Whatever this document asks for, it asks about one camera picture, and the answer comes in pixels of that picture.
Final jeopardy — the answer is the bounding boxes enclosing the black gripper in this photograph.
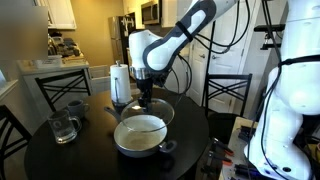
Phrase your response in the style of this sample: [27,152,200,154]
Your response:
[129,67,154,108]

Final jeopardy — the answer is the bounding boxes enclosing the round glass pot lid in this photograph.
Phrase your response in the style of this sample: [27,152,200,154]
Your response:
[120,98,175,134]

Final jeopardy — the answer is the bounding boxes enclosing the grey pot with cream inside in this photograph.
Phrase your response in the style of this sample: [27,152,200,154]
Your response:
[103,106,178,159]

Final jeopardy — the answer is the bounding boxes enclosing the white paper towel roll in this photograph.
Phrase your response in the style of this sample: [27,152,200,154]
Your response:
[109,64,133,104]

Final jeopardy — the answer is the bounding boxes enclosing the stainless steel refrigerator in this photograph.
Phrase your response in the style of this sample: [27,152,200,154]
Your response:
[108,12,138,65]

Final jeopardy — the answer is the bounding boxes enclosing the grey ceramic mug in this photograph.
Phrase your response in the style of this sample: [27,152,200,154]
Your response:
[66,99,91,120]

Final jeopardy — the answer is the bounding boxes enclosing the black metal chair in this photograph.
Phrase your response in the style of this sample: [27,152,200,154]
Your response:
[34,68,93,113]
[202,73,253,136]
[0,104,33,180]

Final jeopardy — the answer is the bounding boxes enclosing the white panel door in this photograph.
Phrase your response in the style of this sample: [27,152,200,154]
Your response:
[188,0,262,114]

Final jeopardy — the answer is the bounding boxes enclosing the clear glass mug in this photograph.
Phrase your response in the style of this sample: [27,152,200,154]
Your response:
[47,109,83,145]

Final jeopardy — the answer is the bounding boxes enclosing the black microwave oven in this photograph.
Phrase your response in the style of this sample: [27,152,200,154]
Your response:
[140,0,163,25]

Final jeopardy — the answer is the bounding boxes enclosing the orange black clamp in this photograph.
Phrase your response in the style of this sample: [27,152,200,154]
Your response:
[212,137,235,157]
[207,150,233,167]

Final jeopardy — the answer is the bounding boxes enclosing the robot mounting table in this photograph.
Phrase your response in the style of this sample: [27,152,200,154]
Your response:
[218,116,320,180]

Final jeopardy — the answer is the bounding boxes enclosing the clear plastic bin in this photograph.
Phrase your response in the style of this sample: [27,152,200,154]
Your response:
[34,54,63,70]

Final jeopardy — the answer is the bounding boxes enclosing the black block on mounting table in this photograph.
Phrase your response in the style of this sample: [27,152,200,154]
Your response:
[239,125,258,142]

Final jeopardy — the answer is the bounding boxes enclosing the white counter base cabinet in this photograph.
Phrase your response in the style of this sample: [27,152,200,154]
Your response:
[16,59,111,128]

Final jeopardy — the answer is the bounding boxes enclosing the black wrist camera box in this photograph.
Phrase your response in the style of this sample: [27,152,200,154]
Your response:
[151,71,170,89]

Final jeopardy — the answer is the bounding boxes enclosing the white wall cabinet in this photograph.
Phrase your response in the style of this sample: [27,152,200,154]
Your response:
[34,0,78,30]

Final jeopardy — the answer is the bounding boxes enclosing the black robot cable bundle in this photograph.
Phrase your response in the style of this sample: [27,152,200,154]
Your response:
[166,0,320,180]

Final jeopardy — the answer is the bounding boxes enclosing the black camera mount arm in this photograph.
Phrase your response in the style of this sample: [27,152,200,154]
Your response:
[253,23,287,51]

